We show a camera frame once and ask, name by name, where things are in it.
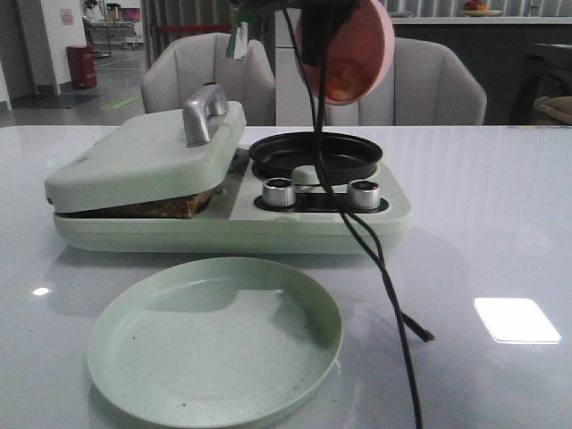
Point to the light green plate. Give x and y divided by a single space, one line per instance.
228 342

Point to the left grey armchair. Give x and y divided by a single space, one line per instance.
189 63

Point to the red barrier belt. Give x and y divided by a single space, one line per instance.
195 29

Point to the left silver knob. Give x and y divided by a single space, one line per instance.
278 192

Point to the fruit plate on counter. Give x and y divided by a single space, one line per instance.
477 9

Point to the dark grey counter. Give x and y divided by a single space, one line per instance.
492 48

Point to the right silver knob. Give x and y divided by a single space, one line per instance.
363 195

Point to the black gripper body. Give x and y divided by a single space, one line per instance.
319 22

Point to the black round frying pan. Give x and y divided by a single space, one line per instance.
345 157

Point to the red trash bin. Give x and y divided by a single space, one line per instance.
81 66

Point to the grey armchair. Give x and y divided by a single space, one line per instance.
189 63
427 84

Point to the right grey armchair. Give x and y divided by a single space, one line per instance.
427 84

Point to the dark chair with cushion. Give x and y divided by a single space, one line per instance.
546 72

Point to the green breakfast maker lid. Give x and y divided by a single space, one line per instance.
145 160

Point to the green pan handle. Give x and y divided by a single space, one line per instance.
305 175

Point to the green breakfast maker base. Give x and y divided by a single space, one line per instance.
231 223

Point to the silver knob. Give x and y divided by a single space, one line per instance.
278 192
363 195

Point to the pink bowl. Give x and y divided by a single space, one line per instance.
364 44

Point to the bread slice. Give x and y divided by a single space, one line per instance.
176 208

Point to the shrimp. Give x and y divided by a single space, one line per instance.
343 85

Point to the white cabinet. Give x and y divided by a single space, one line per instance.
292 99

